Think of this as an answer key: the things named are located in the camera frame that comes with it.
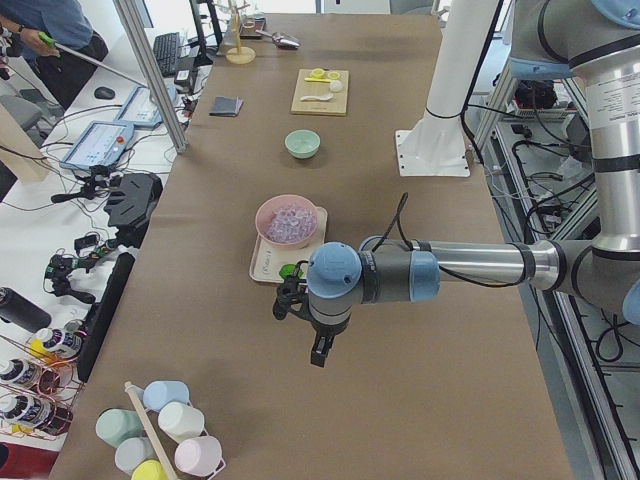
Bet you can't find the copper wire bottle rack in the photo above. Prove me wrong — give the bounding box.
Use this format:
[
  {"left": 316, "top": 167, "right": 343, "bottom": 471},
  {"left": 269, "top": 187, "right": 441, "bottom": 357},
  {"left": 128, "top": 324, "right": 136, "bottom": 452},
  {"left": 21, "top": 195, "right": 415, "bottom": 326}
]
[{"left": 1, "top": 328, "right": 86, "bottom": 441}]

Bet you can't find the white cup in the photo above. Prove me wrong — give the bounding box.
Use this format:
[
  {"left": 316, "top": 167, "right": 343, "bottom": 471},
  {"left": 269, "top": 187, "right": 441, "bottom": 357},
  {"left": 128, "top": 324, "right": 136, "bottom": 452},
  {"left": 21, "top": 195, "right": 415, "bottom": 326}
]
[{"left": 158, "top": 402, "right": 205, "bottom": 443}]

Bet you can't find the person in blue shirt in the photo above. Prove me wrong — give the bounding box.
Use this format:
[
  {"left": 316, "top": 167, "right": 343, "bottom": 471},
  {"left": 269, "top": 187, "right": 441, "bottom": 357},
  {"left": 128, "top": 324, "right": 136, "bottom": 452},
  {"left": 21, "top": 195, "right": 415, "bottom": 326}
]
[{"left": 1, "top": 0, "right": 109, "bottom": 109}]

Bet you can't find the teach pendant tablet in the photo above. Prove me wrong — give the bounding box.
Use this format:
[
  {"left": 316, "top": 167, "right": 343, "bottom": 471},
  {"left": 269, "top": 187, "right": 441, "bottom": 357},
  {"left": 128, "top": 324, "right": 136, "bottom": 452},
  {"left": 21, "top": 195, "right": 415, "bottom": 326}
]
[
  {"left": 60, "top": 121, "right": 134, "bottom": 171},
  {"left": 114, "top": 86, "right": 162, "bottom": 130}
]

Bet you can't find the black keyboard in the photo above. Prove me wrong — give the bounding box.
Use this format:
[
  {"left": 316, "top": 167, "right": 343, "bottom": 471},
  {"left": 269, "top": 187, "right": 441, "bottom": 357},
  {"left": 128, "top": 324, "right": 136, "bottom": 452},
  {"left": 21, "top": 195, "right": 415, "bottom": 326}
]
[{"left": 152, "top": 32, "right": 181, "bottom": 77}]

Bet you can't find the wooden mug tree stand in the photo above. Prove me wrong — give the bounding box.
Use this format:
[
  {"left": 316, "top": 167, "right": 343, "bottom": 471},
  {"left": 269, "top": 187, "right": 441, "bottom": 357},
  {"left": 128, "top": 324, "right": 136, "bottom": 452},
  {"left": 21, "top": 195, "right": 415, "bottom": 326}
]
[{"left": 225, "top": 0, "right": 256, "bottom": 65}]

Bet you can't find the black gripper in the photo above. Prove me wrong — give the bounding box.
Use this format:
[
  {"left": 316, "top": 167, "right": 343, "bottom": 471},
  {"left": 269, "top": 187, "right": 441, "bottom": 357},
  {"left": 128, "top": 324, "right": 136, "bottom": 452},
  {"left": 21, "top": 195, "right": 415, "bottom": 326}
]
[{"left": 272, "top": 260, "right": 334, "bottom": 367}]

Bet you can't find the mint green bowl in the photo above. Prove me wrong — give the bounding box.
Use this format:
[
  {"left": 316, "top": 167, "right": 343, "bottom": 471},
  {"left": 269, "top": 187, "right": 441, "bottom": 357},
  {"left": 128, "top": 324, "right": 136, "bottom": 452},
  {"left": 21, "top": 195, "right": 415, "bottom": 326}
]
[{"left": 284, "top": 129, "right": 321, "bottom": 159}]

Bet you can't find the blue cup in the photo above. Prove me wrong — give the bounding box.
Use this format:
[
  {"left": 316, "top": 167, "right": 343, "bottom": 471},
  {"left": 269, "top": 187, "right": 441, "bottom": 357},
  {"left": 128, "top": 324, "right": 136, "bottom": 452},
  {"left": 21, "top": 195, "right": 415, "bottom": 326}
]
[{"left": 143, "top": 380, "right": 190, "bottom": 412}]

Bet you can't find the green lime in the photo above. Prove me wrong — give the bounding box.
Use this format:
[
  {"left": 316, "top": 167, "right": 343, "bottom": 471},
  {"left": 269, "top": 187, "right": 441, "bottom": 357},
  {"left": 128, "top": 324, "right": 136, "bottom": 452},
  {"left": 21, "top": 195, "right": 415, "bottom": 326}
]
[{"left": 279, "top": 264, "right": 296, "bottom": 280}]

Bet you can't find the metal ice scoop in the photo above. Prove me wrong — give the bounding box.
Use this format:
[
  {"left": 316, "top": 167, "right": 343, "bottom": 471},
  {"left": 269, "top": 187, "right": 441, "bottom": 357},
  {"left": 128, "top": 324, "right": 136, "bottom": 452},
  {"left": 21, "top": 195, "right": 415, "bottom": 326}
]
[{"left": 257, "top": 30, "right": 301, "bottom": 50}]

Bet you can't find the grey folded cloth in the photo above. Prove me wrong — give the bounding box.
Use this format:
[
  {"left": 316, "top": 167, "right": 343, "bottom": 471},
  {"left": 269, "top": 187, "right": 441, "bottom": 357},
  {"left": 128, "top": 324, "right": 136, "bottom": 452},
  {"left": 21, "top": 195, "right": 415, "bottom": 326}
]
[{"left": 209, "top": 96, "right": 244, "bottom": 117}]

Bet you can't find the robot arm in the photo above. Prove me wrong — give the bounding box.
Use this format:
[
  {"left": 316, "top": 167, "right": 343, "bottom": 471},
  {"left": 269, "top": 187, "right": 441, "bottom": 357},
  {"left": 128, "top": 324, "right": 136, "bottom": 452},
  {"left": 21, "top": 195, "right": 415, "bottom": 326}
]
[{"left": 272, "top": 1, "right": 639, "bottom": 366}]

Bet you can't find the black water bottle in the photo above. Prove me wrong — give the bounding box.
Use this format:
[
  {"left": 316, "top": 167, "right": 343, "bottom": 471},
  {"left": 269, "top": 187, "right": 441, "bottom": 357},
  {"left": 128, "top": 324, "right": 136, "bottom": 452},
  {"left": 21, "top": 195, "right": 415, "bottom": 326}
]
[{"left": 1, "top": 287, "right": 51, "bottom": 333}]

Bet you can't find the black computer mouse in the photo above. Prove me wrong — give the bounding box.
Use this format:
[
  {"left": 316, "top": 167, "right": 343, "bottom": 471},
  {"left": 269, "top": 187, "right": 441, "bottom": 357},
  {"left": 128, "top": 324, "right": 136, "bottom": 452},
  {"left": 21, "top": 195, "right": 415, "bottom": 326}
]
[{"left": 94, "top": 86, "right": 116, "bottom": 100}]

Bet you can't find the white ceramic spoon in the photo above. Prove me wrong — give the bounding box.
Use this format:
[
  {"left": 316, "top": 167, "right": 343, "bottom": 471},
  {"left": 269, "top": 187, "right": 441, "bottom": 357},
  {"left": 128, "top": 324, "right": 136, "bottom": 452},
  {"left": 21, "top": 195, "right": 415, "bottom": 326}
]
[{"left": 299, "top": 92, "right": 334, "bottom": 102}]

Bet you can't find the pink cup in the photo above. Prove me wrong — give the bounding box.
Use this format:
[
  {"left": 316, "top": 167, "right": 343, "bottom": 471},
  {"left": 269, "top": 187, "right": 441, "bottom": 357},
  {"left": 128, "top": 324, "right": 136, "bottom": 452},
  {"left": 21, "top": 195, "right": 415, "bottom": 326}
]
[{"left": 174, "top": 436, "right": 226, "bottom": 477}]

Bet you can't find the grey cup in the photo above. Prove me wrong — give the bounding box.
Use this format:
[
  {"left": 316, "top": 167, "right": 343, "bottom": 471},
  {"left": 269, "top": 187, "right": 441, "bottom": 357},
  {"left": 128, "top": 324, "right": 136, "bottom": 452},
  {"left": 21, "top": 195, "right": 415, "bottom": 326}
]
[{"left": 114, "top": 437, "right": 156, "bottom": 475}]

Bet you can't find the aluminium frame post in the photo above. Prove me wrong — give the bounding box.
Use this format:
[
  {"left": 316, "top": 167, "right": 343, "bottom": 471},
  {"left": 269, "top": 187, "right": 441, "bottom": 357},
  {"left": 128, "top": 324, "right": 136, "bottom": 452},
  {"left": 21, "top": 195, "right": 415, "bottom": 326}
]
[{"left": 113, "top": 0, "right": 187, "bottom": 154}]

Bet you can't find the mint green cup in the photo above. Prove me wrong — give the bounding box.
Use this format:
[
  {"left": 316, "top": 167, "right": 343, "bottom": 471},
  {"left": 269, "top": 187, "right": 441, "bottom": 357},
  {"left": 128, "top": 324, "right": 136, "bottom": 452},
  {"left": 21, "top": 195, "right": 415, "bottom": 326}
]
[{"left": 95, "top": 408, "right": 144, "bottom": 448}]

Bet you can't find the black bracket stand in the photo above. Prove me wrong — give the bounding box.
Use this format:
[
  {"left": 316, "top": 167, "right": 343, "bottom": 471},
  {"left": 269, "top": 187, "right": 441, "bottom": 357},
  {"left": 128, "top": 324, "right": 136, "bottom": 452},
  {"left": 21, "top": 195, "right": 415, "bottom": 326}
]
[{"left": 104, "top": 173, "right": 163, "bottom": 248}]

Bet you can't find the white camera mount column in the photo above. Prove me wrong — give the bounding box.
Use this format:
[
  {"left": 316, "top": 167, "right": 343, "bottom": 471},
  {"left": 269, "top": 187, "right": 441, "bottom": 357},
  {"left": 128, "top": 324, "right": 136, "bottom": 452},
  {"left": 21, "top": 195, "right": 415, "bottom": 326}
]
[{"left": 396, "top": 1, "right": 503, "bottom": 177}]

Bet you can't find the wooden cutting board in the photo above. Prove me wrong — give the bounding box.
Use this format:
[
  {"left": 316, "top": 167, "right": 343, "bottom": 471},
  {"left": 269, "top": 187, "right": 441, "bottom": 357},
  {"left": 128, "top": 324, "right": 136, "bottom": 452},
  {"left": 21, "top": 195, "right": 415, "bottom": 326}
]
[{"left": 290, "top": 68, "right": 350, "bottom": 117}]

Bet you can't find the yellow cup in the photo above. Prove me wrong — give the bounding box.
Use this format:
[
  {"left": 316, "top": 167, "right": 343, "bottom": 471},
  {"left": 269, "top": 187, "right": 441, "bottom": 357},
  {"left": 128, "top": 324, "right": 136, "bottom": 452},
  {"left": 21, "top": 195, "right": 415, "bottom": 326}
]
[{"left": 131, "top": 459, "right": 168, "bottom": 480}]

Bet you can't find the wooden cup rack stick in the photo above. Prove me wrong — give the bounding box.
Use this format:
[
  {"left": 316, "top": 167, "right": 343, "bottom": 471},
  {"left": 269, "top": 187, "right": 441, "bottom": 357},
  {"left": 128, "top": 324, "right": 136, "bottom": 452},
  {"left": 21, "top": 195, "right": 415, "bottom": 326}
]
[{"left": 124, "top": 381, "right": 179, "bottom": 480}]

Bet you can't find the pile of clear ice cubes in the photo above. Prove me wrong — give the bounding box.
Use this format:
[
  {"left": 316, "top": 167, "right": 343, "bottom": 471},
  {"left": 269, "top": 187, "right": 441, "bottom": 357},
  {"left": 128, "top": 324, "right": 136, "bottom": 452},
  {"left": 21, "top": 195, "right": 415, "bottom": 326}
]
[{"left": 266, "top": 204, "right": 317, "bottom": 244}]

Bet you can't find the pink bowl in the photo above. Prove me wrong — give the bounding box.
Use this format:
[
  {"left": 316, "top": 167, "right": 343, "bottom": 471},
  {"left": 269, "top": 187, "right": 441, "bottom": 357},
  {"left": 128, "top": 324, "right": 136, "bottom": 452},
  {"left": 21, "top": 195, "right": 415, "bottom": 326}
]
[{"left": 255, "top": 194, "right": 319, "bottom": 250}]

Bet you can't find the cream rectangular tray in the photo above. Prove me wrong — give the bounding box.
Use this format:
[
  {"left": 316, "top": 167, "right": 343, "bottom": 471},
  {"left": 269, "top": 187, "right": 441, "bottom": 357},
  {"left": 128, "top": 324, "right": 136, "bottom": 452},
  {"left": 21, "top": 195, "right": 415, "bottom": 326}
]
[{"left": 249, "top": 207, "right": 328, "bottom": 284}]

